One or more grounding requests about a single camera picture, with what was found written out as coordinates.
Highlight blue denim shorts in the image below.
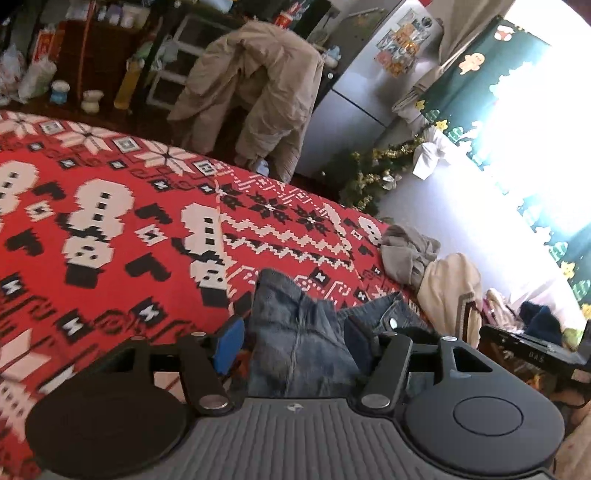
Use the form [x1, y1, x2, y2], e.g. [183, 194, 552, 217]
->
[246, 269, 440, 398]

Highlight grey crumpled garment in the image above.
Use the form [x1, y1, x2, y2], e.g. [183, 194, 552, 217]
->
[381, 224, 441, 291]

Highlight cream knit sweater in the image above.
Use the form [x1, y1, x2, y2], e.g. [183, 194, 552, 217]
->
[417, 253, 483, 347]

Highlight red snowman patterned tablecloth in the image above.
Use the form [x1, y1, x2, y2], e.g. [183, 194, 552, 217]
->
[1, 110, 398, 479]

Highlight small decorated christmas tree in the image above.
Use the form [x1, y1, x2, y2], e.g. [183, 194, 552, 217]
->
[335, 135, 425, 215]

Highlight silver refrigerator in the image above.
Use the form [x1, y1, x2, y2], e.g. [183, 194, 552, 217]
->
[297, 1, 443, 177]

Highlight green gingerbread curtain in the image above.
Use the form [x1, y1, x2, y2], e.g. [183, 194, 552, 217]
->
[417, 20, 590, 316]

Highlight beige puffer jacket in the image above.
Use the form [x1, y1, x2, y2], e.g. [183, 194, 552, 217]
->
[167, 21, 325, 183]

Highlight blue white ceramic pot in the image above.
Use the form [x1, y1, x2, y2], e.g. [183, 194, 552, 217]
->
[50, 80, 70, 105]

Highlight black metal shelf table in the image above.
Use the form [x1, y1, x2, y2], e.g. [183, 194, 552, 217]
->
[127, 1, 245, 114]

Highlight dark wooden drawer cabinet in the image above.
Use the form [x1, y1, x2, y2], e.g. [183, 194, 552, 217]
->
[55, 20, 146, 116]

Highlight white plastic bag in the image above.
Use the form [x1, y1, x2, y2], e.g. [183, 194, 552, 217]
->
[17, 57, 57, 103]

